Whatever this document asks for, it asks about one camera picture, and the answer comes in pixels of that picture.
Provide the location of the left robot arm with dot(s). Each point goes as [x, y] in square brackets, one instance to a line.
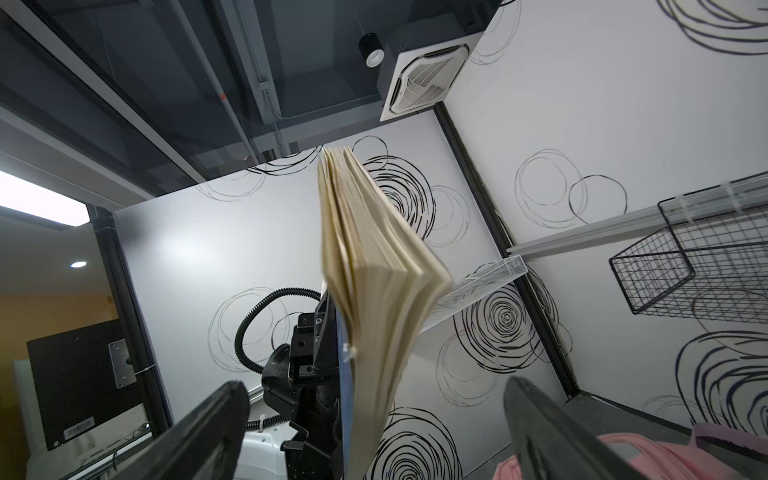
[260, 456]

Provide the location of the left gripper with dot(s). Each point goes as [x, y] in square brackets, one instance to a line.
[301, 382]

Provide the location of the black monitor screen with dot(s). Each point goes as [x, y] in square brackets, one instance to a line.
[83, 378]

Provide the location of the pink student backpack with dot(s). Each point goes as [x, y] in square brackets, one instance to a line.
[662, 460]

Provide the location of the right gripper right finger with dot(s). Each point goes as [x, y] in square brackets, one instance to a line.
[551, 445]

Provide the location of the aluminium wall rail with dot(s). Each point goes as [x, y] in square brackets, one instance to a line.
[636, 219]

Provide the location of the ceiling air conditioner unit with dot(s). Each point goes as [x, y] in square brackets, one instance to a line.
[422, 60]

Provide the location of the blue book yellow label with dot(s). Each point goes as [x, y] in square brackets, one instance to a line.
[385, 282]

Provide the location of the clear acrylic wall shelf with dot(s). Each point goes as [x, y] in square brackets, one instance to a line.
[487, 279]

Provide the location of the black wire basket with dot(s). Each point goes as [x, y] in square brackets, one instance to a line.
[705, 263]

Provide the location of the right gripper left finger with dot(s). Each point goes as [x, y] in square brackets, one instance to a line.
[205, 444]

